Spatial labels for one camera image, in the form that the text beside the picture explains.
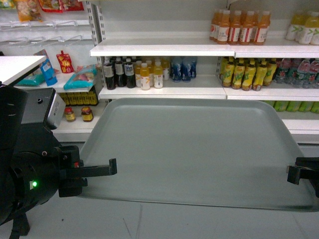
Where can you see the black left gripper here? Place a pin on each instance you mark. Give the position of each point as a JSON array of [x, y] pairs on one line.
[[72, 171]]

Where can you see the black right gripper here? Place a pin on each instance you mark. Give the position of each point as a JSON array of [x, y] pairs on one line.
[[305, 168]]

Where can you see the grey rectangular tray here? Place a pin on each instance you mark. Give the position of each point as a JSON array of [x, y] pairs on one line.
[[220, 153]]

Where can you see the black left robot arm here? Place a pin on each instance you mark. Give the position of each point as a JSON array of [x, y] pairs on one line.
[[33, 164]]

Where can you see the red lid sauce jar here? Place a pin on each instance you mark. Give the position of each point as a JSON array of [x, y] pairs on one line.
[[87, 114]]

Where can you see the teal snack bag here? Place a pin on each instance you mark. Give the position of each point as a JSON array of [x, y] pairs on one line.
[[83, 77]]

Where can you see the red snack pouch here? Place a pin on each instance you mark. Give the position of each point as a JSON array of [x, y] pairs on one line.
[[65, 62]]

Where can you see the blue snack packet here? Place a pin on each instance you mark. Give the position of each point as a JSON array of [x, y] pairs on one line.
[[48, 73]]

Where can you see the white metal shelf unit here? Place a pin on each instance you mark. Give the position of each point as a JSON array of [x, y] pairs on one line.
[[155, 28]]

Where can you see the yellow snack bag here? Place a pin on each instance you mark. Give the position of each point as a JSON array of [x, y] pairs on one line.
[[28, 10]]

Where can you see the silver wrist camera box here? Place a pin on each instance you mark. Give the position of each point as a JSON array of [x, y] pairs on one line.
[[55, 110]]

